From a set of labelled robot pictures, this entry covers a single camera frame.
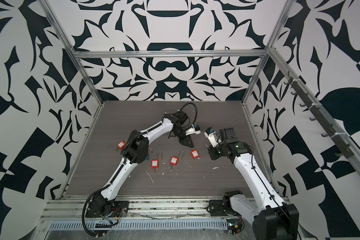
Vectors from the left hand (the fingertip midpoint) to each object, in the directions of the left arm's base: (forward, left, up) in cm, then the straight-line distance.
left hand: (193, 142), depth 95 cm
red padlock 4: (-7, 0, -1) cm, 7 cm away
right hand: (-10, -8, +11) cm, 17 cm away
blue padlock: (-17, +24, +19) cm, 35 cm away
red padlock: (+1, +46, -2) cm, 46 cm away
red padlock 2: (-12, +23, -2) cm, 26 cm away
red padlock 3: (-11, +12, -2) cm, 16 cm away
